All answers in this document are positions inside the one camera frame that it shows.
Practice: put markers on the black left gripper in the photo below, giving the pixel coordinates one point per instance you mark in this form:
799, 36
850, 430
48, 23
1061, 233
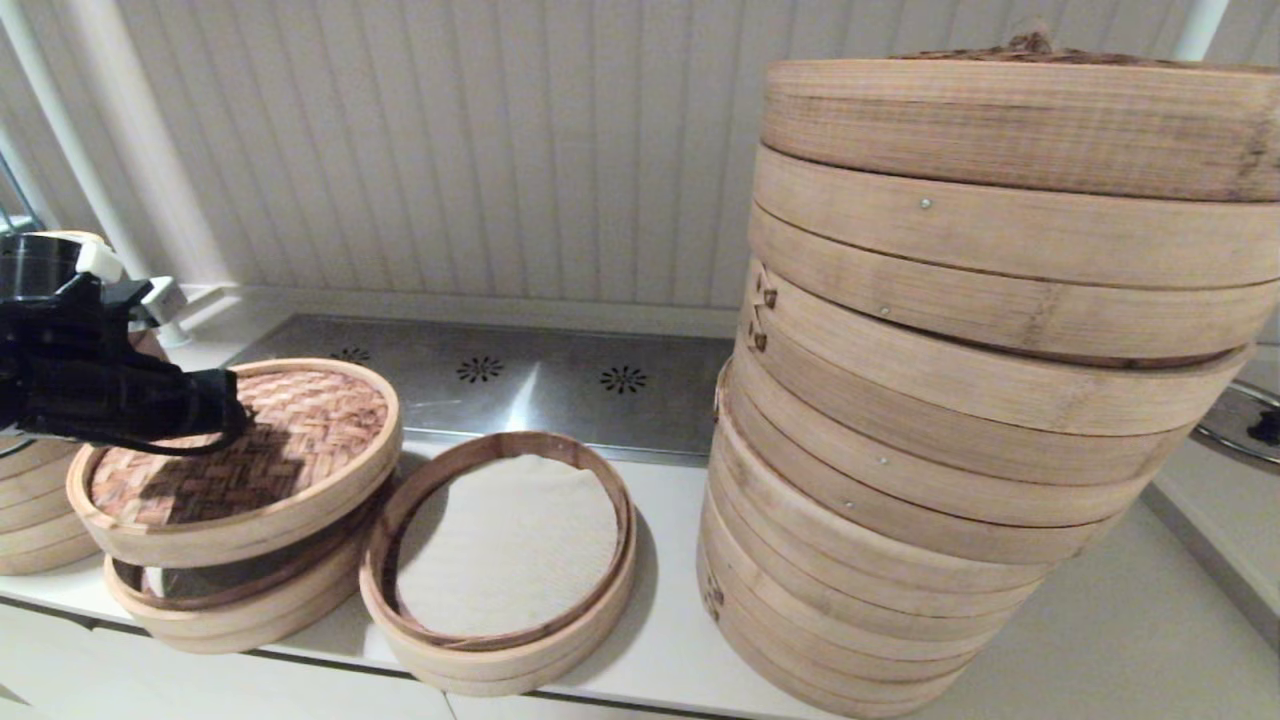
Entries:
150, 400

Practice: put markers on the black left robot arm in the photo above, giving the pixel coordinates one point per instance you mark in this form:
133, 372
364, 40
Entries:
40, 270

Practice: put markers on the large bamboo steamer basket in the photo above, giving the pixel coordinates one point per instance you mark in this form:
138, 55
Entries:
900, 490
1000, 258
950, 400
850, 580
830, 670

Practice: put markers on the large woven bamboo steamer lid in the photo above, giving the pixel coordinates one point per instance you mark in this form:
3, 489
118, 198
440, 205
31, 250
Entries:
1000, 125

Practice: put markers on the thin white round pole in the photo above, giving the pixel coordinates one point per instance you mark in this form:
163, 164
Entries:
1200, 28
97, 190

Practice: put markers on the thick white column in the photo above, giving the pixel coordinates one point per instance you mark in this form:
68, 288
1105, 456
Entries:
152, 160

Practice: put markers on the white cabinet front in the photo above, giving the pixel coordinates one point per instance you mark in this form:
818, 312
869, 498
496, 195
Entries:
150, 690

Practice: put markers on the perforated stainless steel plate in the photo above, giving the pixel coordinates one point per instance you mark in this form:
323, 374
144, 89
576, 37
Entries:
560, 410

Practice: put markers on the round metal pan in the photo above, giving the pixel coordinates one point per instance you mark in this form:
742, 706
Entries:
1232, 420

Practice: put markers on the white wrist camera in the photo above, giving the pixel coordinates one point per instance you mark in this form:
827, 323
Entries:
165, 300

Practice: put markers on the grey metal frame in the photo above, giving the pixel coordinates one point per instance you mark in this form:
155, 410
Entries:
12, 212

